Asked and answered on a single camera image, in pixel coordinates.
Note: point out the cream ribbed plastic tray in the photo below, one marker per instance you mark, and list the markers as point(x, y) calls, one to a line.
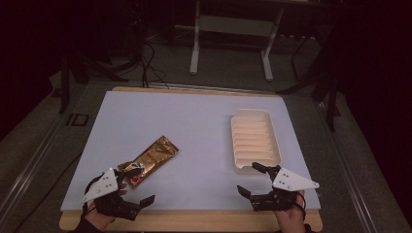
point(255, 140)

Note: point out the white metal desk frame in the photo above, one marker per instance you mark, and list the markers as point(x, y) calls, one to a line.
point(233, 29)

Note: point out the person's right hand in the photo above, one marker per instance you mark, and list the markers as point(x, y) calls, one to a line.
point(291, 220)

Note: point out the metal floor rail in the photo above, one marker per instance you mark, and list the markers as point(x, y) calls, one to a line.
point(350, 168)
point(29, 174)

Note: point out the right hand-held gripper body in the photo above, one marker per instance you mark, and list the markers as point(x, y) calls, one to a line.
point(285, 194)

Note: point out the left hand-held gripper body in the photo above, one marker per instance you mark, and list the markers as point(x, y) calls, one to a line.
point(104, 186)

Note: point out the black metal stand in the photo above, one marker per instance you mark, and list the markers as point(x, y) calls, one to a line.
point(69, 77)
point(327, 81)

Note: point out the black floor plate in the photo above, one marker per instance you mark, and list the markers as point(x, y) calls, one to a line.
point(77, 119)

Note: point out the gold foil snack packet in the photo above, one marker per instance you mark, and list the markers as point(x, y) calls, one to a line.
point(152, 158)

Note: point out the person's left hand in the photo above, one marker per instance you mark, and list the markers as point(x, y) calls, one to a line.
point(100, 220)

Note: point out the white table mat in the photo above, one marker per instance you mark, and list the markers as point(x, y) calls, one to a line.
point(194, 139)

